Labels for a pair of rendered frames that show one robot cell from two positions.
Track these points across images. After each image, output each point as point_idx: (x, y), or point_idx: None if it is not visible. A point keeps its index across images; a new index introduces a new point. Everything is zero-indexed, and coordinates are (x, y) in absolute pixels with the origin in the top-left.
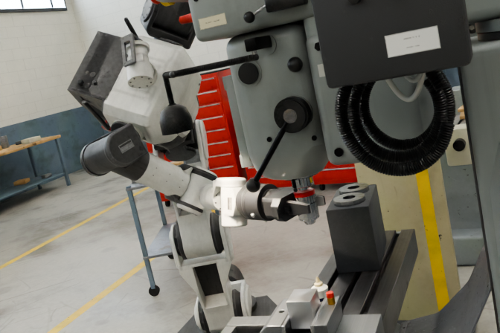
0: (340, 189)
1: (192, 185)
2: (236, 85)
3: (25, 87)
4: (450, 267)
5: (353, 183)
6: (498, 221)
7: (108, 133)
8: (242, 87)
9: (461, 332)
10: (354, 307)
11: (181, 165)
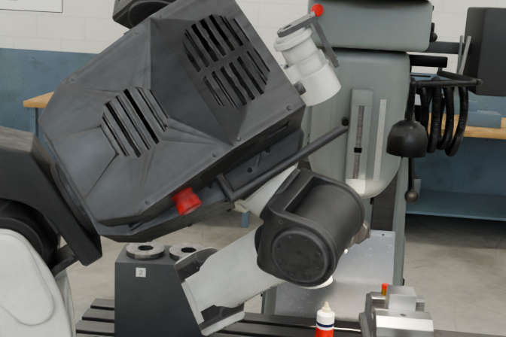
0: (147, 253)
1: None
2: (401, 99)
3: None
4: None
5: (128, 247)
6: (404, 184)
7: (289, 196)
8: (405, 101)
9: (358, 284)
10: (297, 331)
11: (206, 252)
